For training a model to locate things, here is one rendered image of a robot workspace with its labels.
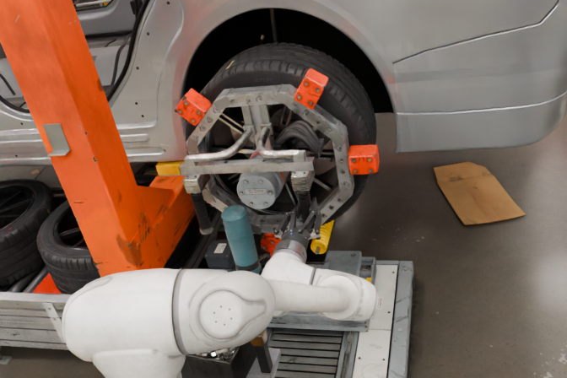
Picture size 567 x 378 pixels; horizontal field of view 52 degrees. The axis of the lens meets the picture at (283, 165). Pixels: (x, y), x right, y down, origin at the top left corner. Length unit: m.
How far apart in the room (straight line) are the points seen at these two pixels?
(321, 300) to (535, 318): 1.42
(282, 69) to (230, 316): 1.14
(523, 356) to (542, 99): 0.95
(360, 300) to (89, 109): 0.96
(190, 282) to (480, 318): 1.77
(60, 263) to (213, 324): 1.71
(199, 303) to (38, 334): 1.87
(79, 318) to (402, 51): 1.36
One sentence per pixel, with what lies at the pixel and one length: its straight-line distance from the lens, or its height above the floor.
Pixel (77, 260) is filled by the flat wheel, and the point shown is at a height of 0.50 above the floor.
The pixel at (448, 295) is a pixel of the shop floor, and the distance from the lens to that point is 2.61.
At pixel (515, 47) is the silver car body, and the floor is 1.10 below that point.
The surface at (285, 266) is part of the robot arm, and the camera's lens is 1.45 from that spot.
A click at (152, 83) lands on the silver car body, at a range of 2.27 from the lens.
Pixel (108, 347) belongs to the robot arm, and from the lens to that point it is 0.94.
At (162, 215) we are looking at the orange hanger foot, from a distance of 2.17.
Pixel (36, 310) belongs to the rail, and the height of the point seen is 0.34.
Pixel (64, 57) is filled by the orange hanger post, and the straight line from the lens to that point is 1.74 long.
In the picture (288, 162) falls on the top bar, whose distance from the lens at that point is 1.67.
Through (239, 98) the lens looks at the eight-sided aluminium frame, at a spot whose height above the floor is 1.11.
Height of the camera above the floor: 1.78
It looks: 29 degrees down
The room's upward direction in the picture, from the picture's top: 12 degrees counter-clockwise
